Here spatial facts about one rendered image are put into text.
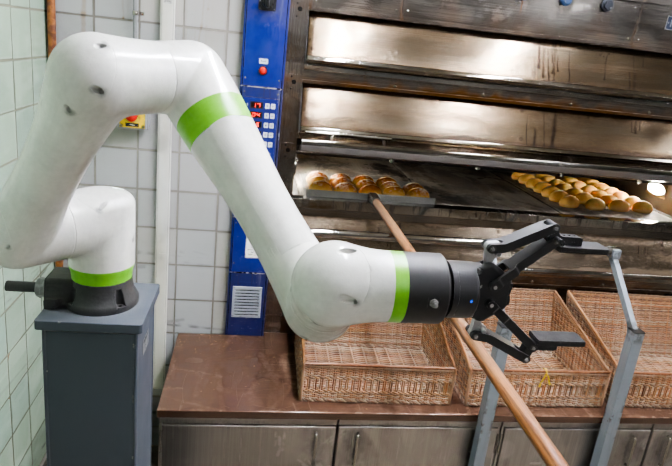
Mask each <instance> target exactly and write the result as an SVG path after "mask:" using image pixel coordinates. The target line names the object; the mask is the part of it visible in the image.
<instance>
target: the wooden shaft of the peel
mask: <svg viewBox="0 0 672 466"><path fill-rule="evenodd" d="M373 205H374V207H375V208H376V210H377V211H378V213H379V214H380V216H381V217H382V219H383V220H384V222H385V223H386V225H387V226H388V228H389V229H390V231H391V232H392V234H393V235H394V237H395V238H396V240H397V241H398V243H399V244H400V246H401V247H402V249H403V250H404V251H409V252H416V251H415V249H414V248H413V247H412V245H411V244H410V242H409V241H408V240H407V238H406V237H405V235H404V234H403V233H402V231H401V230H400V228H399V227H398V226H397V224H396V223H395V222H394V220H393V219H392V217H391V216H390V215H389V213H388V212H387V210H386V209H385V208H384V206H383V205H382V203H381V202H380V201H379V200H378V199H375V200H374V201H373ZM449 319H450V321H451V322H452V324H453V325H454V327H455V328H456V330H457V331H458V333H459V334H460V336H461V337H462V339H463V340H464V342H465V343H466V345H467V346H468V348H469V349H470V351H471V352H472V354H473V355H474V357H475V358H476V360H477V361H478V363H479V365H480V366H481V368H482V369H483V371H484V372H485V374H486V375H487V377H488V378H489V380H490V381H491V383H492V384H493V386H494V387H495V389H496V390H497V392H498V393H499V395H500V396H501V398H502V399H503V401H504V402H505V404H506V405H507V407H508V408H509V410H510V411H511V413H512V414H513V416H514V417H515V419H516V420H517V422H518V423H519V425H520V426H521V428H522V429H523V431H524V432H525V434H526V435H527V437H528V438H529V440H530V441H531V443H532V444H533V446H534V447H535V449H536V450H537V452H538V453H539V455H540V456H541V458H542V459H543V461H544V462H545V464H546V465H547V466H569V465H568V463H567V462H566V460H565V459H564V458H563V456H562V455H561V453H560V452H559V451H558V449H557V448H556V446H555V445H554V444H553V442H552V441H551V439H550V438H549V437H548V435H547V434H546V432H545V431H544V430H543V428H542V427H541V425H540V424H539V423H538V421H537V420H536V418H535V417H534V416H533V414H532V413H531V411H530V410H529V409H528V407H527V406H526V404H525V403H524V402H523V400H522V399H521V398H520V396H519V395H518V393H517V392H516V391H515V389H514V388H513V386H512V385H511V384H510V382H509V381H508V379H507V378H506V377H505V375H504V374H503V372H502V371H501V370H500V368H499V367H498V365H497V364H496V363H495V361H494V360H493V358H492V357H491V356H490V354H489V353H488V351H487V350H486V349H485V347H484V346H483V344H482V343H481V342H480V341H475V340H472V338H471V337H470V336H469V334H468V333H467V331H466V330H465V327H466V326H467V325H468V323H467V322H466V321H465V319H464V318H449Z"/></svg>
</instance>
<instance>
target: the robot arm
mask: <svg viewBox="0 0 672 466"><path fill-rule="evenodd" d="M157 113H158V114H166V115H167V116H168V117H169V119H170V120H171V122H172V124H173V125H174V127H175V129H176V130H177V132H178V133H179V135H180V136H181V138H182V140H183V141H184V143H185V144H186V146H187V147H188V149H189V150H190V152H191V153H192V155H193V156H194V158H195V159H196V160H197V162H198V163H199V165H200V166H201V168H202V169H203V170H204V172H205V173H206V175H207V176H208V177H209V179H210V180H211V182H212V183H213V184H214V186H215V187H216V189H217V190H218V192H219V193H220V194H221V196H222V197H223V199H224V200H225V202H226V203H227V205H228V206H229V208H230V210H231V211H232V213H233V214H234V216H235V218H236V219H237V221H238V223H239V224H240V226H241V228H242V229H243V231H244V233H245V235H246V236H247V238H248V240H249V242H250V244H251V245H252V247H253V249H254V251H255V253H256V255H257V257H258V259H259V261H260V263H261V265H262V267H263V269H264V271H265V273H266V275H267V277H268V279H269V281H270V283H271V286H272V288H273V290H274V292H275V295H276V297H277V299H278V302H279V304H280V306H281V309H282V311H283V314H284V316H285V319H286V321H287V323H288V325H289V327H290V328H291V329H292V331H293V332H294V333H296V334H297V335H298V336H299V337H301V338H303V339H306V340H308V341H311V342H317V343H322V342H328V341H332V340H334V339H336V338H338V337H340V336H341V335H342V334H343V333H345V332H346V331H347V329H348V328H349V327H350V325H355V324H361V323H370V322H395V323H425V324H439V323H441V322H442V321H443V319H444V318H469V317H470V318H472V320H471V324H468V325H467V326H466V327H465V330H466V331H467V333H468V334H469V336H470V337H471V338H472V340H475V341H482V342H487V343H488V344H490V345H492V346H494V347H496V348H497V349H499V350H501V351H503V352H505V353H506V354H508V355H510V356H512V357H514V358H516V359H517V360H519V361H521V362H523V363H525V364H526V363H529V362H530V356H531V354H532V353H533V352H535V351H537V350H540V351H546V350H547V351H554V350H557V346H565V347H585V343H586V342H585V341H584V340H583V339H582V338H581V337H580V336H579V335H578V334H576V333H575V332H563V331H533V330H530V331H529V336H530V337H531V338H530V337H529V336H528V335H527V334H526V333H525V332H524V331H523V330H522V329H521V328H520V327H519V326H518V325H517V324H516V323H515V322H514V321H513V320H512V319H511V318H510V317H509V316H508V315H507V314H506V313H505V312H504V311H503V309H504V308H505V307H506V306H507V305H509V302H510V292H511V290H512V288H513V283H512V280H513V279H514V278H516V277H517V276H519V274H520V272H521V271H522V270H524V269H525V268H527V267H528V266H530V265H531V264H533V263H534V262H536V261H537V260H539V259H540V258H542V257H543V256H545V255H546V254H548V253H549V252H551V251H552V250H553V249H556V250H557V251H559V252H562V253H579V254H597V255H608V254H609V249H608V248H606V247H604V246H603V245H601V244H599V243H597V242H584V241H583V239H582V238H580V237H578V236H577V235H575V234H561V233H559V231H560V225H559V224H557V223H555V222H554V221H552V220H550V219H545V220H542V221H540V222H537V223H535V224H532V225H530V226H527V227H525V228H522V229H520V230H517V231H515V232H512V233H510V234H507V235H505V236H502V237H500V238H492V239H484V240H483V241H482V242H481V245H482V246H483V247H484V259H483V260H481V261H478V262H472V261H456V260H446V259H445V258H444V256H443V255H442V254H440V253H428V252H409V251H391V250H379V249H372V248H367V247H362V246H358V245H355V244H351V243H348V242H344V241H338V240H331V241H325V242H321V243H319V242H318V240H317V239H316V237H315V236H314V234H313V233H312V231H311V230H310V228H309V227H308V225H307V223H306V222H305V220H304V219H303V217H302V215H301V214H300V212H299V210H298V209H297V207H296V205H295V203H294V202H293V200H292V198H291V196H290V195H289V193H288V191H287V189H286V187H285V185H284V183H283V182H282V180H281V178H280V176H279V174H278V172H277V170H276V168H275V166H274V163H273V161H272V159H271V157H270V155H269V153H268V150H267V148H266V146H265V144H264V141H263V139H262V137H261V135H260V133H259V131H258V128H257V126H256V124H255V122H254V120H253V118H252V116H251V114H250V112H249V110H248V108H247V106H246V104H245V102H244V100H243V98H242V96H241V94H240V92H239V90H238V89H237V87H236V85H235V83H234V81H233V79H232V78H231V76H230V74H229V72H228V70H227V69H226V67H225V65H224V64H223V62H222V60H221V59H220V57H219V56H218V55H217V53H216V52H215V51H214V50H212V49H211V48H210V47H208V46H207V45H205V44H203V43H200V42H197V41H193V40H167V41H151V40H141V39H133V38H126V37H119V36H114V35H108V34H103V33H98V32H81V33H76V34H73V35H71V36H69V37H67V38H65V39H63V40H62V41H61V42H59V43H58V44H57V45H56V46H55V48H54V49H53V50H52V52H51V54H50V56H49V58H48V61H47V65H46V70H45V75H44V80H43V84H42V89H41V94H40V98H39V102H38V106H37V109H36V112H35V116H34V119H33V122H32V125H31V128H30V131H29V134H28V136H27V139H26V141H25V144H24V146H23V149H22V151H21V153H20V156H19V158H18V160H17V162H16V164H15V166H14V168H13V170H12V172H11V174H10V176H9V178H8V179H7V181H6V183H5V185H4V186H3V188H2V190H1V191H0V266H1V267H4V268H8V269H25V268H30V267H34V266H38V265H43V264H47V263H52V262H56V261H60V260H65V259H68V266H69V267H55V268H54V269H53V270H52V271H51V272H50V273H49V274H48V275H47V277H46V278H45V277H41V278H38V279H37V281H36V282H30V281H11V280H7V281H6V282H5V285H4V288H5V291H17V292H35V295H36V296H37V297H39V298H42V297H44V300H43V307H44V309H51V310H54V309H57V308H61V307H64V306H65V307H66V308H67V309H68V310H69V311H70V312H73V313H75V314H78V315H83V316H92V317H101V316H111V315H116V314H120V313H123V312H126V311H128V310H130V309H132V308H133V307H135V306H136V305H137V304H138V302H139V291H138V290H137V288H136V287H135V285H134V282H133V276H132V272H133V267H134V264H135V199H134V197H133V196H132V194H131V193H129V192H128V191H126V190H124V189H121V188H117V187H111V186H91V187H85V188H80V189H77V187H78V185H79V183H80V181H81V179H82V177H83V175H84V173H85V172H86V170H87V168H88V167H89V165H90V163H91V161H92V160H93V158H94V157H95V155H96V154H97V152H98V151H99V149H100V148H101V146H102V145H103V143H104V142H105V140H106V139H107V138H108V136H109V135H110V134H111V132H112V131H113V129H114V128H115V127H116V126H117V124H118V123H119V122H120V121H121V120H123V119H124V118H126V117H129V116H136V115H144V114H157ZM530 243H531V244H530ZM527 244H529V245H528V246H526V247H525V248H523V249H522V250H520V251H519V252H517V253H516V254H514V255H513V256H511V257H510V258H508V259H503V260H502V261H500V262H499V263H497V264H495V263H494V262H493V260H494V259H495V258H496V257H500V256H501V255H502V253H506V252H510V251H512V250H515V249H517V248H520V247H522V246H525V245H527ZM506 269H508V271H507V272H504V270H506ZM493 315H495V316H496V317H497V318H498V319H499V320H500V321H501V322H502V323H503V324H504V325H505V326H506V327H507V328H508V329H509V330H510V331H511V332H512V333H513V334H514V335H515V336H516V337H517V338H518V339H519V340H520V341H521V342H522V344H521V346H518V345H516V344H514V343H512V342H511V341H509V340H507V339H505V338H504V337H502V336H500V335H498V334H496V333H495V332H493V331H491V330H489V329H488V328H486V327H485V325H484V324H483V323H481V321H484V320H486V319H488V318H489V317H491V316H493Z"/></svg>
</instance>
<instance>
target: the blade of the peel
mask: <svg viewBox="0 0 672 466"><path fill-rule="evenodd" d="M307 175H308V174H300V173H299V176H300V179H301V182H302V186H303V189H304V192H305V195H306V196H316V197H330V198H345V199H359V200H368V194H369V193H359V192H358V191H357V193H355V192H341V191H326V190H312V189H309V187H308V183H307V182H306V177H307ZM396 182H397V183H398V184H399V185H400V187H401V188H403V187H404V186H405V185H406V184H408V183H412V182H407V181H396ZM377 195H378V196H379V198H380V199H381V201H389V202H403V203H418V204H433V205H435V200H436V198H434V197H433V196H431V195H430V194H429V196H430V198H426V197H412V196H406V195H405V196H397V195H383V194H377Z"/></svg>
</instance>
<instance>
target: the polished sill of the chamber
mask: <svg viewBox="0 0 672 466"><path fill-rule="evenodd" d="M292 200H293V202H294V203H295V205H296V207H298V208H313V209H327V210H342V211H356V212H371V213H378V211H377V210H376V208H375V207H374V206H372V205H371V204H370V202H369V201H368V200H359V199H345V198H330V197H316V196H306V195H300V194H292ZM380 202H381V203H382V205H383V206H384V208H385V209H386V210H387V212H388V213H389V214H400V215H414V216H429V217H443V218H458V219H472V220H487V221H501V222H516V223H530V224H535V223H537V222H540V221H542V220H545V219H550V220H552V221H554V222H555V223H557V224H559V225H560V226H574V227H588V228H603V229H617V230H632V231H646V232H661V233H672V221H659V220H645V219H631V218H617V217H603V216H590V215H576V214H562V213H548V212H534V211H521V210H507V209H493V208H479V207H465V206H451V205H438V204H435V205H433V204H418V203H403V202H389V201H380Z"/></svg>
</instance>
